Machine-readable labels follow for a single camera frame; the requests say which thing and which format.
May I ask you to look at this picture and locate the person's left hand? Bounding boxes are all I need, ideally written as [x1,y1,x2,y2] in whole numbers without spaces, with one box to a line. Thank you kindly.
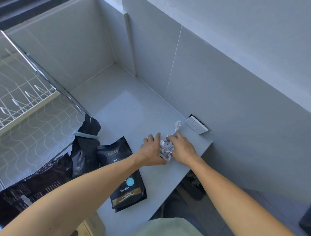
[135,132,168,167]

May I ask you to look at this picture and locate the person's right hand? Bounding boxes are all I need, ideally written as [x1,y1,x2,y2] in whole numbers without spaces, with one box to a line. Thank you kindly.
[166,131,199,167]

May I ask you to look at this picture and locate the white paper tissue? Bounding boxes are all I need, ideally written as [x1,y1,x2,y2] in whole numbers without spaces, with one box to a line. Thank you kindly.
[159,120,182,161]

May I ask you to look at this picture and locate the person's left forearm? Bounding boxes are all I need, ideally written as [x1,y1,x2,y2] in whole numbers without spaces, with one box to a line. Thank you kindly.
[0,153,146,236]

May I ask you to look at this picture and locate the person's right forearm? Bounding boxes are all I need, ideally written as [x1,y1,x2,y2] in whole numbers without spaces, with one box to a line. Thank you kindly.
[188,156,296,236]

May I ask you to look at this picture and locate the black coffee bag gold label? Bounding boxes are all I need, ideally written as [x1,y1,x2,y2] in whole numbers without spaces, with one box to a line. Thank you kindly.
[97,136,148,212]

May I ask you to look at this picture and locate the person's dark trousers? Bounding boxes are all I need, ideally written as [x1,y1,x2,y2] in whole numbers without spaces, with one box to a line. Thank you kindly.
[150,170,209,236]

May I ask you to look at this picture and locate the rolled black coffee bag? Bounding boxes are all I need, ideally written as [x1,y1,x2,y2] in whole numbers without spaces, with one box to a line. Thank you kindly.
[70,114,101,179]

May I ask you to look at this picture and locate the person's light green shirt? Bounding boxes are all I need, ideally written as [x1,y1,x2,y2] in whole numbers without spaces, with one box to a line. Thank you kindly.
[131,217,204,236]

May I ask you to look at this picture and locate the beige cabinet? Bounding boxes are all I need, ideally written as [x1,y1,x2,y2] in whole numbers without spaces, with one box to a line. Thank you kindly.
[75,211,106,236]

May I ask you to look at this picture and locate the large glossy black bag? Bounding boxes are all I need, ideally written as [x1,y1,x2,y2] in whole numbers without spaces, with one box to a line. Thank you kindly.
[0,153,73,231]

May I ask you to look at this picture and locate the white wall socket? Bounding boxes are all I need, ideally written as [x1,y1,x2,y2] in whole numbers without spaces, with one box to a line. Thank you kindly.
[185,115,209,135]

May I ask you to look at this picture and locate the chrome rack frame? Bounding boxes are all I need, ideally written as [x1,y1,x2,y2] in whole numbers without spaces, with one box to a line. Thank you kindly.
[0,30,93,118]

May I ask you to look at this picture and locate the white wire dish rack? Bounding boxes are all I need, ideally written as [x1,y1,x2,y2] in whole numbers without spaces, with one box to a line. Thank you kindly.
[0,48,60,136]

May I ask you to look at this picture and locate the dark window frame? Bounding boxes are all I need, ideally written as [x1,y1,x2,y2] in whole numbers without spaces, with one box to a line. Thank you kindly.
[0,0,71,31]

